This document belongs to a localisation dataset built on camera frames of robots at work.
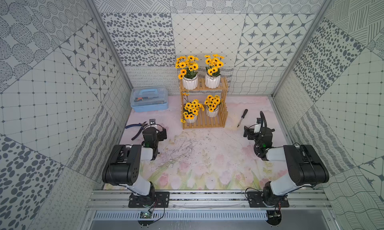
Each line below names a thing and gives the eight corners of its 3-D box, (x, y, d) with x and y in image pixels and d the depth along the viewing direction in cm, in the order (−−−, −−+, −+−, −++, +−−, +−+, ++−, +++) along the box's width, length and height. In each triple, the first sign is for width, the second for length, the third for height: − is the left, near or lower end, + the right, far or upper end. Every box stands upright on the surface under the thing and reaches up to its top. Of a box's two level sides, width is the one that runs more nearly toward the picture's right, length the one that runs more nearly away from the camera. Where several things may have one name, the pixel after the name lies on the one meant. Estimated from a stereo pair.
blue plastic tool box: (132, 112, 113) (126, 101, 103) (139, 93, 126) (135, 82, 116) (166, 112, 113) (164, 101, 103) (170, 93, 126) (167, 82, 117)
